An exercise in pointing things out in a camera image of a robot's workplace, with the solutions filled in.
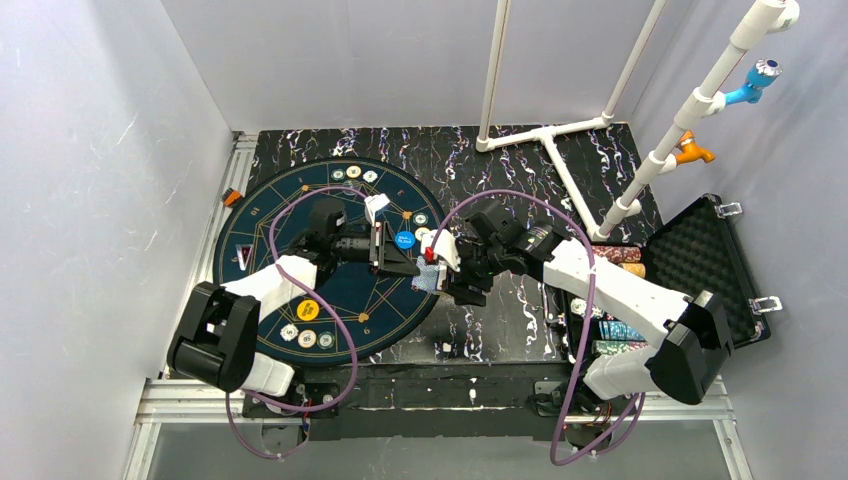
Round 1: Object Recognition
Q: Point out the blue dealer button disc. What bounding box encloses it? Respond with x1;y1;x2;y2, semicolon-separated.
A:
394;230;417;250

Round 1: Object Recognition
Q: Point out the yellow chip mat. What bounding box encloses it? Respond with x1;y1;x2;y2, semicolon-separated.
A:
345;165;362;180
414;226;430;241
297;329;317;349

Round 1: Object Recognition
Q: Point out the playing card deck box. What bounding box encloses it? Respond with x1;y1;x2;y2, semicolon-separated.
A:
412;256;447;294

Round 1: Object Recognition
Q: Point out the green chip mat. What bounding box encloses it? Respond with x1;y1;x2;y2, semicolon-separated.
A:
316;332;336;349
330;169;347;182
411;212;428;226

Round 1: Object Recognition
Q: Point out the green chip mat top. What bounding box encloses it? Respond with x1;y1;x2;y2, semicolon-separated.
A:
330;169;347;182

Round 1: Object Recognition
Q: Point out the yellow chip mat top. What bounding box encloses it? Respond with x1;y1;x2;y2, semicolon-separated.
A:
345;165;362;180

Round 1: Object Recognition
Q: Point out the white chip mat top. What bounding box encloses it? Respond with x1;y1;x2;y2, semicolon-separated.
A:
362;170;379;183

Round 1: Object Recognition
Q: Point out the white chip mat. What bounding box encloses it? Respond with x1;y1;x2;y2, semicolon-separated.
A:
279;324;299;342
362;170;379;183

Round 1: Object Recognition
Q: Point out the yellow dealer button disc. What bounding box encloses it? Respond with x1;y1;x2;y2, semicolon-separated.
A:
296;299;321;322

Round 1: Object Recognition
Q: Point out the green chip mat bottom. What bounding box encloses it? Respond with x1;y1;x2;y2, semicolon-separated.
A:
316;332;336;349

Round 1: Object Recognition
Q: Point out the yellow chip mat bottom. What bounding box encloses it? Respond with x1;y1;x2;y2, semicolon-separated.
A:
297;329;317;349

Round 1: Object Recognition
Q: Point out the white chip mat bottom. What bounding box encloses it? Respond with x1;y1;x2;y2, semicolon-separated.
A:
279;324;299;342

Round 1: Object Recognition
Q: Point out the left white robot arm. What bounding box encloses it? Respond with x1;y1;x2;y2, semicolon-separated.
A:
166;194;420;398

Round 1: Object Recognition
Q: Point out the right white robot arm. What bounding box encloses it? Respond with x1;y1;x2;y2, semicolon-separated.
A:
421;194;733;405

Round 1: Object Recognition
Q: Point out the white chip stack in case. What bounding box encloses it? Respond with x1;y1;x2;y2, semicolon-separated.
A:
570;298;603;319

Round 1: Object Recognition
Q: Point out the red chip stack in case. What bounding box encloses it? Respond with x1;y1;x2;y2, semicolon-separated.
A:
592;245;642;264

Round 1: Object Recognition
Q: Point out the yellow chip stack in case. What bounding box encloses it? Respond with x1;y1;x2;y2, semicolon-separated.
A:
619;262;647;278

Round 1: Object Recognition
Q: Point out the blue chip stack in case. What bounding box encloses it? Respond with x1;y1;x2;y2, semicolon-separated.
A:
598;320;645;342

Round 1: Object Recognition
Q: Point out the black poker chip case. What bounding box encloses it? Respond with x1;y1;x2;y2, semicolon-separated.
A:
544;194;782;363

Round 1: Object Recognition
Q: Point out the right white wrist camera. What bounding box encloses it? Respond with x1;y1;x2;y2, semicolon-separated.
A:
420;229;461;271

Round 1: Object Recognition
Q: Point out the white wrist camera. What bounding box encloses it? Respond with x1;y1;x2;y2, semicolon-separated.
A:
364;193;391;226
420;229;461;271

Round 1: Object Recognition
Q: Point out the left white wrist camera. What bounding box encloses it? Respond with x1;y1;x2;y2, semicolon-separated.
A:
364;193;391;226

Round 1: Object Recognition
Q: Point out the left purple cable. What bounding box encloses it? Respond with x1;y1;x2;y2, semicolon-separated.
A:
225;185;382;461

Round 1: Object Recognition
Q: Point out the purple cable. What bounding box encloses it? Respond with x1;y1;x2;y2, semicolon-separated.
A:
225;185;382;461
430;190;647;466

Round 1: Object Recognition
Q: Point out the orange clip on rail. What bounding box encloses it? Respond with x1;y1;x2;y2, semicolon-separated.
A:
221;188;243;208

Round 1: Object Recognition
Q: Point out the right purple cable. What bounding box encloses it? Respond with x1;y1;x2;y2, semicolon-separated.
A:
430;190;647;466

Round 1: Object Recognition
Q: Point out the aluminium rail frame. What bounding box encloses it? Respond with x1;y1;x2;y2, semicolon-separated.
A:
122;131;757;480

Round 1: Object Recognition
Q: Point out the white pvc pipe frame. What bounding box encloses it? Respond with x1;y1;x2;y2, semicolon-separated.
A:
475;0;801;241

